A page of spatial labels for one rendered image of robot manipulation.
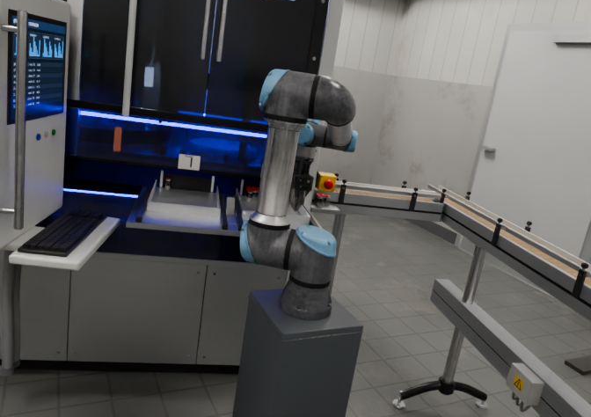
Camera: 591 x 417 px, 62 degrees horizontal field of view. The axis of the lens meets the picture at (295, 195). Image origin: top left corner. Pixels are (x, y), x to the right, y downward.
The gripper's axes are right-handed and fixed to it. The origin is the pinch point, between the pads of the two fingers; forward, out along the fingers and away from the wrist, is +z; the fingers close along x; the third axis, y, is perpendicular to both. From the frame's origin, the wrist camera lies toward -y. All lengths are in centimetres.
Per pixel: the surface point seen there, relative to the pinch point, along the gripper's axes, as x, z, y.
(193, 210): -37.9, 4.5, 2.3
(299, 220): 1.9, 4.4, 2.3
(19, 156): -86, -16, 32
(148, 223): -52, 6, 16
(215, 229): -29.9, 6.1, 16.1
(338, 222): 31, 16, -38
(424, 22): 201, -128, -376
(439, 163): 219, 19, -304
